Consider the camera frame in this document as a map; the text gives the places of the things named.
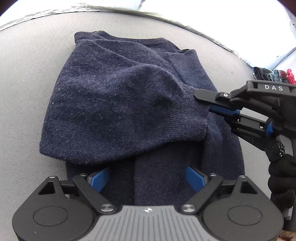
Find navy blue knit sweater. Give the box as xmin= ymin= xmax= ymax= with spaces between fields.
xmin=40 ymin=31 xmax=245 ymax=206

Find blue folded jeans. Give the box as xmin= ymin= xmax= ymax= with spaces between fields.
xmin=267 ymin=69 xmax=282 ymax=82

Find red checked shirt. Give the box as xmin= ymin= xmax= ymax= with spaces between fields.
xmin=283 ymin=69 xmax=296 ymax=85

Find black gloved right hand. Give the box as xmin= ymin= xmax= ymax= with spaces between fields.
xmin=264 ymin=140 xmax=295 ymax=211

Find black folded garment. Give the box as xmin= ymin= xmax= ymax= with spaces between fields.
xmin=253 ymin=67 xmax=271 ymax=81

